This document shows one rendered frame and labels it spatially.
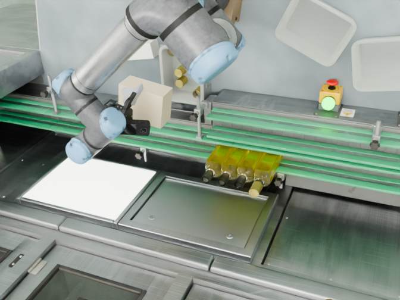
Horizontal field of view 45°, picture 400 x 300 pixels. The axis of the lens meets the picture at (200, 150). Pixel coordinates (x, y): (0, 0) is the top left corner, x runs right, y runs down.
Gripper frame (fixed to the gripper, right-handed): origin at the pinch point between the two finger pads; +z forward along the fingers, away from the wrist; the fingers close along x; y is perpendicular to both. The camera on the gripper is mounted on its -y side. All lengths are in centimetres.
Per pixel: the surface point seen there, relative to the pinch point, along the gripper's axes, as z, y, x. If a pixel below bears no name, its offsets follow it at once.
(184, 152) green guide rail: 15.0, -10.9, 24.6
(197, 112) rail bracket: 13.0, -14.9, 5.0
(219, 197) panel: 4.6, -30.0, 31.2
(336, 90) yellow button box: 31, -57, -9
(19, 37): 46, 91, 15
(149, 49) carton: 29.3, 13.4, -5.7
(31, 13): 82, 114, 19
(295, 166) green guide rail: 20, -52, 18
